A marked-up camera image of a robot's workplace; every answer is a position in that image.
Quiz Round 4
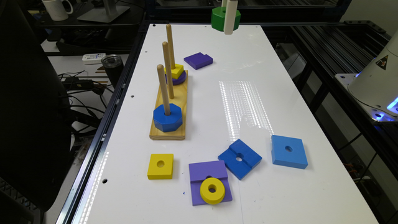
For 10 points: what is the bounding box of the green octagon block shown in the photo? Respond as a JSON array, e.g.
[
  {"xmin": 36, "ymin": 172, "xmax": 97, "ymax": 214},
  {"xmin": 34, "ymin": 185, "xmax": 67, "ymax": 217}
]
[{"xmin": 211, "ymin": 7, "xmax": 241, "ymax": 31}]

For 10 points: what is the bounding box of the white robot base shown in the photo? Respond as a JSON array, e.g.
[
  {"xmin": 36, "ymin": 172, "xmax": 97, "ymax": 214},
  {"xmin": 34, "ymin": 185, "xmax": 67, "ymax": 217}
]
[{"xmin": 335, "ymin": 34, "xmax": 397, "ymax": 122}]

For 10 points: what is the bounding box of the dark purple notched block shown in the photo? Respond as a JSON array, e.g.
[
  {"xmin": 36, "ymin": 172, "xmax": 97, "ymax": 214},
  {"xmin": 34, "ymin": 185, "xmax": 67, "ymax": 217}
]
[{"xmin": 184, "ymin": 52, "xmax": 213, "ymax": 70}]

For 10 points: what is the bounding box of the small yellow square block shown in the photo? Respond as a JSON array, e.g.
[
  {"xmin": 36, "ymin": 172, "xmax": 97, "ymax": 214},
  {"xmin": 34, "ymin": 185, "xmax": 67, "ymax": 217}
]
[{"xmin": 164, "ymin": 64, "xmax": 184, "ymax": 79}]

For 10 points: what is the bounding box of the purple round block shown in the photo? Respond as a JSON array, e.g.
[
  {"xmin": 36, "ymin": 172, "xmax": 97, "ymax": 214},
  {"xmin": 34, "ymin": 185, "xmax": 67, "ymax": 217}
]
[{"xmin": 172, "ymin": 70, "xmax": 187, "ymax": 85}]

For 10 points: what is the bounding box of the blue octagon block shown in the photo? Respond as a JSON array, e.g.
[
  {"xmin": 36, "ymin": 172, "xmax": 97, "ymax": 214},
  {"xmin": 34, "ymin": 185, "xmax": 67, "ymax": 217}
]
[{"xmin": 153, "ymin": 103, "xmax": 183, "ymax": 133}]

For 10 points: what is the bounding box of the blue grooved square block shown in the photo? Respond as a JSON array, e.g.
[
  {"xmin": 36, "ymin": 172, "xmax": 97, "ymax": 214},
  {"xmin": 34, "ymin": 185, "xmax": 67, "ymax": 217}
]
[{"xmin": 218, "ymin": 139, "xmax": 262, "ymax": 180}]

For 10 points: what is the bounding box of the light blue square block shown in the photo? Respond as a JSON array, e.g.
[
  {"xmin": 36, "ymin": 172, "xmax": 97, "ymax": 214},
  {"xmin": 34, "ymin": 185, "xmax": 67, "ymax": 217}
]
[{"xmin": 271, "ymin": 135, "xmax": 308, "ymax": 169}]

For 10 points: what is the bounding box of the purple grooved square block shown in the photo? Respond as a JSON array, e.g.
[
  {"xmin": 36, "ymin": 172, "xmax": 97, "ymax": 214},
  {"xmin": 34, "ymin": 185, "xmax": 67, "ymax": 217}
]
[{"xmin": 189, "ymin": 161, "xmax": 233, "ymax": 206}]

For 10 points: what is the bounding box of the rear wooden peg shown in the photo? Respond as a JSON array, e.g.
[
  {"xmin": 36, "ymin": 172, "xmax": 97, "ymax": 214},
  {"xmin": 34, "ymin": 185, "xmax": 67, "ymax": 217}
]
[{"xmin": 166, "ymin": 24, "xmax": 175, "ymax": 70}]

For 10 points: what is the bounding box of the wooden peg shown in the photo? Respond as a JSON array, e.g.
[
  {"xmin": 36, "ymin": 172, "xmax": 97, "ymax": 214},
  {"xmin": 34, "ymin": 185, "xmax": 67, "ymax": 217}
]
[
  {"xmin": 157, "ymin": 64, "xmax": 171, "ymax": 116},
  {"xmin": 166, "ymin": 24, "xmax": 175, "ymax": 70},
  {"xmin": 162, "ymin": 42, "xmax": 174, "ymax": 99}
]

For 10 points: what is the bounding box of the middle wooden peg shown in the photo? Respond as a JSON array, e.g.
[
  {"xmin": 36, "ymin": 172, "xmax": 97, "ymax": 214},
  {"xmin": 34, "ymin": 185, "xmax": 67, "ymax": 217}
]
[{"xmin": 162, "ymin": 42, "xmax": 174, "ymax": 99}]

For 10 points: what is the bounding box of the front wooden peg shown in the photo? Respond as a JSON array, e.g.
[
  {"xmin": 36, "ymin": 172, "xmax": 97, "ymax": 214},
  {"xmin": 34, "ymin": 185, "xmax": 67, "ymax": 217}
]
[{"xmin": 157, "ymin": 64, "xmax": 171, "ymax": 116}]

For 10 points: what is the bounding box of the grey monitor stand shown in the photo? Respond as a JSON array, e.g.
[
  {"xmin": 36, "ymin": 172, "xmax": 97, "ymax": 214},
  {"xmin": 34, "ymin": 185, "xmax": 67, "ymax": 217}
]
[{"xmin": 77, "ymin": 0, "xmax": 130, "ymax": 23}]

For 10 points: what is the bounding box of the black tumbler cup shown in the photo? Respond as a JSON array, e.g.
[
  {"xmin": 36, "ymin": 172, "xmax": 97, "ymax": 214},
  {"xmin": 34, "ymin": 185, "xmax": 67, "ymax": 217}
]
[{"xmin": 101, "ymin": 54, "xmax": 124, "ymax": 87}]

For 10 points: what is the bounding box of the wooden peg base board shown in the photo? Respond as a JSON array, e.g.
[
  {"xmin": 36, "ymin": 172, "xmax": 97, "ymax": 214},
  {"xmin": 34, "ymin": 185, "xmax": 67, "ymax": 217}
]
[{"xmin": 149, "ymin": 78, "xmax": 188, "ymax": 140}]

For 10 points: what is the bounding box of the white remote control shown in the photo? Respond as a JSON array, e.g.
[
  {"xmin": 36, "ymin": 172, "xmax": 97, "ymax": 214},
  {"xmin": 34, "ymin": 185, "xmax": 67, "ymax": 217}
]
[{"xmin": 82, "ymin": 53, "xmax": 106, "ymax": 65}]

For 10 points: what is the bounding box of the white mug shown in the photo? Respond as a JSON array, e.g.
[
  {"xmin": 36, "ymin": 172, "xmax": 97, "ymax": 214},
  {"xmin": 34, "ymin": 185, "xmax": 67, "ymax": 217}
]
[{"xmin": 42, "ymin": 0, "xmax": 73, "ymax": 21}]

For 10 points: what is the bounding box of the black monitor back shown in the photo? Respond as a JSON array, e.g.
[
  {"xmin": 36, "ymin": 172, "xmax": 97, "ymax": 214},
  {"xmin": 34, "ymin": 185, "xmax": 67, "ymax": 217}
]
[{"xmin": 1, "ymin": 0, "xmax": 72, "ymax": 211}]

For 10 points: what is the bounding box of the yellow ring block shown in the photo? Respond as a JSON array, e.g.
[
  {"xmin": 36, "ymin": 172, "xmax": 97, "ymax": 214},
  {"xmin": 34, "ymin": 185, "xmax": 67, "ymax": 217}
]
[{"xmin": 200, "ymin": 177, "xmax": 226, "ymax": 205}]

